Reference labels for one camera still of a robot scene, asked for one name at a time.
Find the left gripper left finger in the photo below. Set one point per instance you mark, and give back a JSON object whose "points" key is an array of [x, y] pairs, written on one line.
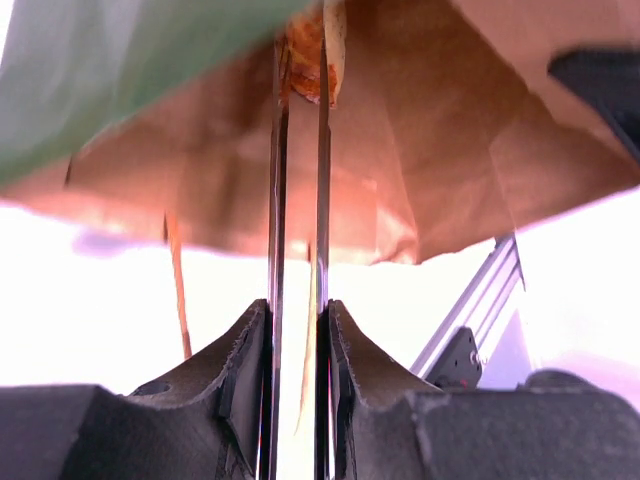
{"points": [[200, 420]]}

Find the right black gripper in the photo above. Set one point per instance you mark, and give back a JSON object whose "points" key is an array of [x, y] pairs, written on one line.
{"points": [[607, 79]]}

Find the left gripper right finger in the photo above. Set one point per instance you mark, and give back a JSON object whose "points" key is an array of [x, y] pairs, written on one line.
{"points": [[389, 424]]}

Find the metal tongs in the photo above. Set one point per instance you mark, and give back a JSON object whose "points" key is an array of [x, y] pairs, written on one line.
{"points": [[276, 248]]}

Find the green paper bag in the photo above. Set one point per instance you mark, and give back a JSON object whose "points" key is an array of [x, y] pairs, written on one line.
{"points": [[448, 128]]}

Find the toasted bread slice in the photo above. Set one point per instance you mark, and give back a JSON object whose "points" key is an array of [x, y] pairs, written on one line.
{"points": [[323, 24]]}

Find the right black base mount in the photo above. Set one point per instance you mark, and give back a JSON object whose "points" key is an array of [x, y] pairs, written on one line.
{"points": [[458, 365]]}

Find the aluminium rail frame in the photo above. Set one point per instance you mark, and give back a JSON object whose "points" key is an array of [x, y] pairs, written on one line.
{"points": [[489, 306]]}

